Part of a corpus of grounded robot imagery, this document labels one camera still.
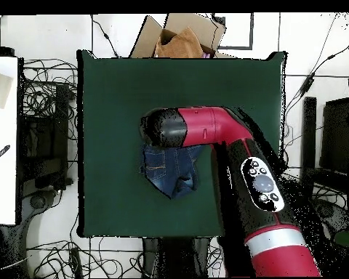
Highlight blue denim jeans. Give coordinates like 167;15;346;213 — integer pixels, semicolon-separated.
139;144;206;201

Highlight black rectangular frame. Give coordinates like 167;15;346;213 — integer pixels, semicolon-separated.
211;12;254;51

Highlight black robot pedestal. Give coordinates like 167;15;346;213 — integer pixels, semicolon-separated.
141;236;219;278

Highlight brown cardboard box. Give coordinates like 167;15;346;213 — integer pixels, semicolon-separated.
129;12;236;59

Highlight black cable with adapter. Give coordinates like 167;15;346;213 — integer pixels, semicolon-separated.
284;34;349;117

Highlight black power strip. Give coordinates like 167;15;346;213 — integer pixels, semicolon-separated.
70;246;84;278

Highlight thin black cable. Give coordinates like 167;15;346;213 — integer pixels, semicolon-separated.
90;14;120;58

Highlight tangled black cables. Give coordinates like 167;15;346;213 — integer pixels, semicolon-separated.
25;236;143;278
22;57;79;140

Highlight black threaded rod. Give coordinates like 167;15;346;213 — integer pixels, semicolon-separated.
0;144;12;168

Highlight dark green table cloth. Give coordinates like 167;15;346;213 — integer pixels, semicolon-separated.
76;49;287;238

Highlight white table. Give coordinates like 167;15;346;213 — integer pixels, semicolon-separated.
0;55;19;226

